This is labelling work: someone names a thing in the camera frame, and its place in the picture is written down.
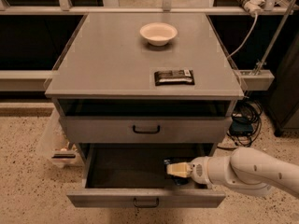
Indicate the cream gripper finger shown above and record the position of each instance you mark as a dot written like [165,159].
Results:
[182,169]

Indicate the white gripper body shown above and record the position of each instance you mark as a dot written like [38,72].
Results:
[198,170]

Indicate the blue rxbar blueberry bar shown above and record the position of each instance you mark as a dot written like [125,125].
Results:
[179,181]

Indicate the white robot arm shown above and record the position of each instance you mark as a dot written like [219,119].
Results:
[246,170]

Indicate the grey open middle drawer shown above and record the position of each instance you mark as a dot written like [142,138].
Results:
[132,175]

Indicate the grey drawer cabinet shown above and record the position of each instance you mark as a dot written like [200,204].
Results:
[109,71]

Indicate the grey upper closed drawer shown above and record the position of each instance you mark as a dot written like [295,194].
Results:
[145,130]

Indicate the dark brown snack bar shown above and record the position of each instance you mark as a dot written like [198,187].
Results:
[173,77]

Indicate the clear plastic bin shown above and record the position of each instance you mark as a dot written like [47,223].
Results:
[55,147]

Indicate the white power strip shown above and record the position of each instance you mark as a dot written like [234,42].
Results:
[251,6]

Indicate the blue box with cables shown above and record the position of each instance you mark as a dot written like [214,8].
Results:
[246,125]

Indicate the metal railing frame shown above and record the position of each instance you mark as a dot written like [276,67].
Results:
[124,6]

